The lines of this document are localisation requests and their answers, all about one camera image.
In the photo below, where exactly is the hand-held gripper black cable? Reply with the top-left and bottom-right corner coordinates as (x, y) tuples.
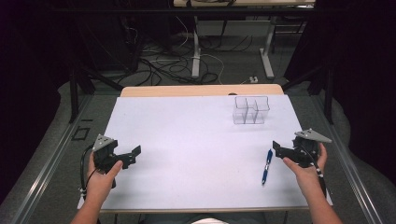
(299, 144), (328, 199)
(78, 144), (96, 201)

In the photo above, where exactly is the right hand-held gripper black cable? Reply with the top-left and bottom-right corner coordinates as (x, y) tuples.
(299, 144), (328, 199)

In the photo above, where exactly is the white floor cable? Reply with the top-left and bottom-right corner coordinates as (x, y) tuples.
(174, 15), (226, 86)

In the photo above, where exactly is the tangle of black floor cables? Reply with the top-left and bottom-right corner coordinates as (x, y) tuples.
(116, 34), (254, 88)

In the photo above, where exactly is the light desk top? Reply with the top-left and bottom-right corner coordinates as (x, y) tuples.
(173, 0), (317, 8)

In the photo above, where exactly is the person's left hand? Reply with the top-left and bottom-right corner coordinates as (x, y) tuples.
(86, 151), (124, 200)

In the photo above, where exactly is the left hand-held gripper black cable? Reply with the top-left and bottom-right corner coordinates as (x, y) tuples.
(78, 144), (96, 201)

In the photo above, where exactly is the white desk leg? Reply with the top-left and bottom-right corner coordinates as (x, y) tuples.
(191, 15), (202, 79)
(259, 16), (276, 79)

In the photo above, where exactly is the white table mat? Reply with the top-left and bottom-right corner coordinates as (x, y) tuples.
(77, 94), (334, 212)

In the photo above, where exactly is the metal floor rail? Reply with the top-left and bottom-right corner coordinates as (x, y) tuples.
(310, 94), (385, 224)
(11, 94), (95, 224)

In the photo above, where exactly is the clear plastic organizer box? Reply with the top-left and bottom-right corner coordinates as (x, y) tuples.
(232, 95), (271, 126)

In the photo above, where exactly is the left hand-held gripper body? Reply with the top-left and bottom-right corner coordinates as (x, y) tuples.
(92, 133), (124, 174)

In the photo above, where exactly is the black metal stand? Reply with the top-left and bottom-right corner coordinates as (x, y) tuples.
(280, 62), (335, 126)
(68, 62), (124, 124)

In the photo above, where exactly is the person's right hand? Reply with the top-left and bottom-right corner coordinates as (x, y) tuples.
(282, 142), (329, 189)

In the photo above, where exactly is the blue pen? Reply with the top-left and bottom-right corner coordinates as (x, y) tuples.
(261, 148), (275, 187)

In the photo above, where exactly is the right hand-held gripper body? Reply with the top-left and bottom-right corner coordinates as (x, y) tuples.
(291, 128), (332, 169)

